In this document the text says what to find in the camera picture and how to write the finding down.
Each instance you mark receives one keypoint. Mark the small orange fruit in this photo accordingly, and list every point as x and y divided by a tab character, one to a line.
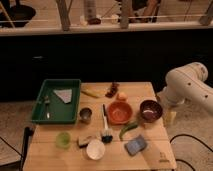
121	96

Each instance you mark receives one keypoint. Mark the green plastic cup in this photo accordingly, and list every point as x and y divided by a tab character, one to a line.
63	140

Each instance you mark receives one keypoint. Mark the yellow banana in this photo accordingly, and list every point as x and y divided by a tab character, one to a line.
90	93

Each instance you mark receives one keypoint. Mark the orange bowl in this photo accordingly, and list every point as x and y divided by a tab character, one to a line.
119	112

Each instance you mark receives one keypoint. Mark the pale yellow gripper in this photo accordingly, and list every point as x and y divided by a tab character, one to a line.
169	116

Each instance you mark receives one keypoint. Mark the small metal cup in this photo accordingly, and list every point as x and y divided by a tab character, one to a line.
85	115

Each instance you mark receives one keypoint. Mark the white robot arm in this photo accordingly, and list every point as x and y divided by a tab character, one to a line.
185	83

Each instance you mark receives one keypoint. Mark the black clamp stand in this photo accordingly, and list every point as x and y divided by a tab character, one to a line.
18	165

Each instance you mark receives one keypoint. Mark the brown block sponge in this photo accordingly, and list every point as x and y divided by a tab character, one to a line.
83	141

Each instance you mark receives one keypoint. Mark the blue sponge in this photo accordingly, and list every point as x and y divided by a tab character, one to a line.
135	145

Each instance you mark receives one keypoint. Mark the dark maroon bowl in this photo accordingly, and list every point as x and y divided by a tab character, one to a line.
150	110

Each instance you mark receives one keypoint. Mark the dark red toy food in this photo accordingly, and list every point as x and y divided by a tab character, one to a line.
112	90

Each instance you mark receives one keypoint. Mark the green chili pepper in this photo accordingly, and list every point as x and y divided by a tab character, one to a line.
126	128

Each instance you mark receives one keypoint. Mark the grey folded cloth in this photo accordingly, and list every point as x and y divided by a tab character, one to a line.
65	95

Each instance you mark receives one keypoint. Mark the green plastic tray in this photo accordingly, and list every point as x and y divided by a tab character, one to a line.
60	113

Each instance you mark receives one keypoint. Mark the metal spoon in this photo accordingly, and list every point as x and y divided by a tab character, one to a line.
47	102

